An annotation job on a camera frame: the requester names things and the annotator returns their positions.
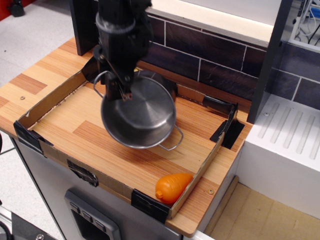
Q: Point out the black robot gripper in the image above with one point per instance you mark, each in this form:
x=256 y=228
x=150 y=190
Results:
x=119 y=49

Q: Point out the stainless steel pot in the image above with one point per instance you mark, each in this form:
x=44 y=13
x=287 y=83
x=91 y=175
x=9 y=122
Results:
x=146 y=120

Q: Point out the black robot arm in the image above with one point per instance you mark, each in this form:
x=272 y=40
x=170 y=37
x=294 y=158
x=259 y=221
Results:
x=121 y=12

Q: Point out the cardboard fence with black tape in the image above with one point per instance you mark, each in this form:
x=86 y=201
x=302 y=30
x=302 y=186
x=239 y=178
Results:
x=66 y=126

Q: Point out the orange toy carrot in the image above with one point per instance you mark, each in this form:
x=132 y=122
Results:
x=169 y=188

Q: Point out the black caster wheel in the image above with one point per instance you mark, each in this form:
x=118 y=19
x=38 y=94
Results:
x=16 y=8

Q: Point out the grey toy oven front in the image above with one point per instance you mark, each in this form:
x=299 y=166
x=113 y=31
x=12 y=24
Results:
x=91 y=223

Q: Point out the white toy sink drainboard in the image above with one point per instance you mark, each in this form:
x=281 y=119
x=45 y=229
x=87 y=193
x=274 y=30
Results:
x=280 y=157

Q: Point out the dark grey vertical post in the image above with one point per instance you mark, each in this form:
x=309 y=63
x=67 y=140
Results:
x=260 y=95

